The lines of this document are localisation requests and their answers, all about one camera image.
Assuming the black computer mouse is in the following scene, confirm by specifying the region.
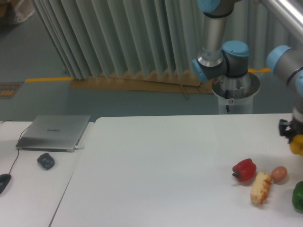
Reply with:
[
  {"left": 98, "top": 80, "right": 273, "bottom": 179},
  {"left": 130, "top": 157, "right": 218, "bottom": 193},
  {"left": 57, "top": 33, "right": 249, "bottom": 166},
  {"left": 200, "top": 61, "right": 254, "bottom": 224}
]
[{"left": 0, "top": 174, "right": 12, "bottom": 194}]

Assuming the black mouse cable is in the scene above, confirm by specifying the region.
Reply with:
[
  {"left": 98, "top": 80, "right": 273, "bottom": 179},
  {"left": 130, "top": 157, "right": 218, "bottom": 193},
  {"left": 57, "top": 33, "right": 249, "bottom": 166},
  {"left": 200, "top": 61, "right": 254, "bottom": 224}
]
[{"left": 0, "top": 120, "right": 32, "bottom": 175}]

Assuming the brown egg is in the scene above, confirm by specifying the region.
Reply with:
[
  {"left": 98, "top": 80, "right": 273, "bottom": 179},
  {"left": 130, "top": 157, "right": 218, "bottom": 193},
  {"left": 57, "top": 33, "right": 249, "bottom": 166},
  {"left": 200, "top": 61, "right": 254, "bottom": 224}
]
[{"left": 271, "top": 166, "right": 288, "bottom": 183}]

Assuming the green bell pepper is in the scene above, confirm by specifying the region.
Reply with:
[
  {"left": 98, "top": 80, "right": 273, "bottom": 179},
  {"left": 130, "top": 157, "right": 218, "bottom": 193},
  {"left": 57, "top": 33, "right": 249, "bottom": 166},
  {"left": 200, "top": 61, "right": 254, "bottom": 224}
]
[{"left": 292, "top": 181, "right": 303, "bottom": 212}]

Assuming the yellow bell pepper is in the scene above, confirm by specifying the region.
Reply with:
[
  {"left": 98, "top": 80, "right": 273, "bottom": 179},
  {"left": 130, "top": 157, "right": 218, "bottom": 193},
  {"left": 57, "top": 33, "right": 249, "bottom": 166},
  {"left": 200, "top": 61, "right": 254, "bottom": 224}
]
[{"left": 290, "top": 134, "right": 303, "bottom": 156}]

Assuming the pale green pleated curtain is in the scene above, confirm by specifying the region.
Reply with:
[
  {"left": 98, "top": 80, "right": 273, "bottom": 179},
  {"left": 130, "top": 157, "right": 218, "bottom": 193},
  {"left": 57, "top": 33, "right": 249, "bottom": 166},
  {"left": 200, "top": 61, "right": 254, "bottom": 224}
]
[{"left": 30, "top": 0, "right": 303, "bottom": 79}]

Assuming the small black controller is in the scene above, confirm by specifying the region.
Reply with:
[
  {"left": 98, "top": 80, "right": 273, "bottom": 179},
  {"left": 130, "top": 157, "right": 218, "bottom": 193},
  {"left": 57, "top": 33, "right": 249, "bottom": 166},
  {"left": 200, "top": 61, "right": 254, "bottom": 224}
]
[{"left": 37, "top": 153, "right": 55, "bottom": 170}]

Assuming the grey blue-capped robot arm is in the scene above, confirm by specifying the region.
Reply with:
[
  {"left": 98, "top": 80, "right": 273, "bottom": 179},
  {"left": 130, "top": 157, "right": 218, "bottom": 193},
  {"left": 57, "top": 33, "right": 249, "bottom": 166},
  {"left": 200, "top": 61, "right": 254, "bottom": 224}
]
[{"left": 192, "top": 0, "right": 303, "bottom": 145}]

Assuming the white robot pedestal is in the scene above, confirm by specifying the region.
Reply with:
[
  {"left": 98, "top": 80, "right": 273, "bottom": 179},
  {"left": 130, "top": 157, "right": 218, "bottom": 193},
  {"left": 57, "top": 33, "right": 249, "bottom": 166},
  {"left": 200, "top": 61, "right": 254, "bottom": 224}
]
[{"left": 212, "top": 72, "right": 260, "bottom": 114}]

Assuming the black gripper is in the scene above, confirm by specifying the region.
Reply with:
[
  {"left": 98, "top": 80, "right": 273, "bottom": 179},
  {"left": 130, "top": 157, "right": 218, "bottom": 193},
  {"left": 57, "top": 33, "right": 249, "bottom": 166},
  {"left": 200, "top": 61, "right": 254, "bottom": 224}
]
[{"left": 278, "top": 113, "right": 303, "bottom": 144}]

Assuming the red bell pepper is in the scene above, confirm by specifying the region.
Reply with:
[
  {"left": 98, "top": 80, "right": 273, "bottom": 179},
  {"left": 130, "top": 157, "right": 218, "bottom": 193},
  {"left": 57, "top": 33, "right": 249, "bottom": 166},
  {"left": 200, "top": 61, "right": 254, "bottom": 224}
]
[{"left": 232, "top": 158, "right": 257, "bottom": 182}]

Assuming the brown cardboard sheet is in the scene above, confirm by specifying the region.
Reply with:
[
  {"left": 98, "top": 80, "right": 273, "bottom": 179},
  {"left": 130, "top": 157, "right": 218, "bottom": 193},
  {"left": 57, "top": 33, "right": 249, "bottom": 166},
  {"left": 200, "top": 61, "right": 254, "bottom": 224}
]
[{"left": 69, "top": 69, "right": 213, "bottom": 99}]

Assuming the yellow corn cob piece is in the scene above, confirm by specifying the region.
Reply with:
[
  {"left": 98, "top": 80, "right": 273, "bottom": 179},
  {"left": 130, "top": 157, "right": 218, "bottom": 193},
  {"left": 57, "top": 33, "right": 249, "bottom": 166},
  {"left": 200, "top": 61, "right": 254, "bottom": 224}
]
[{"left": 250, "top": 172, "right": 272, "bottom": 205}]

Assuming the silver closed laptop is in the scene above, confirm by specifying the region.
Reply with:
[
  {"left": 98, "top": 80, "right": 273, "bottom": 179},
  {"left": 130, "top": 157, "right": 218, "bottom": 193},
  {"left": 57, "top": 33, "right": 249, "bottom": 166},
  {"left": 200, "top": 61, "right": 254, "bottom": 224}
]
[{"left": 16, "top": 115, "right": 90, "bottom": 152}]

